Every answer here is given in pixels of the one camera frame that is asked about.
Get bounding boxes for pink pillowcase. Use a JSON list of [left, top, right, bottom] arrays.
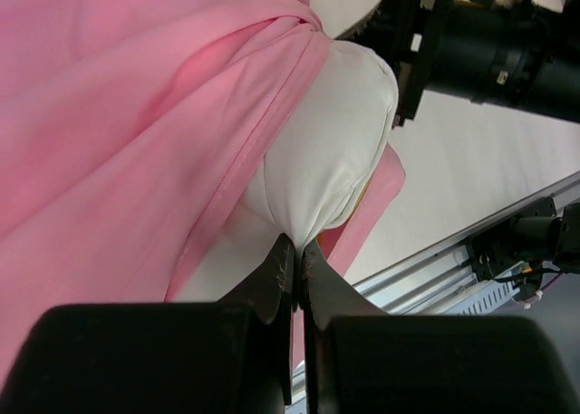
[[0, 0, 408, 388]]

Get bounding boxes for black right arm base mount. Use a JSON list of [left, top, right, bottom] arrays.
[[466, 197, 562, 282]]

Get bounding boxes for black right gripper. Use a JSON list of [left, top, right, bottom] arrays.
[[334, 0, 579, 124]]

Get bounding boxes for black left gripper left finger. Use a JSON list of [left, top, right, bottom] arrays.
[[1, 236, 295, 413]]

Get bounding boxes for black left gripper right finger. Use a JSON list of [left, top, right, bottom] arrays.
[[301, 244, 579, 413]]

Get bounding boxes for slotted cable duct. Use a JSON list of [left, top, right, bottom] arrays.
[[446, 281, 520, 316]]

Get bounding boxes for white pillow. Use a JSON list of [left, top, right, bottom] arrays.
[[177, 41, 405, 303]]

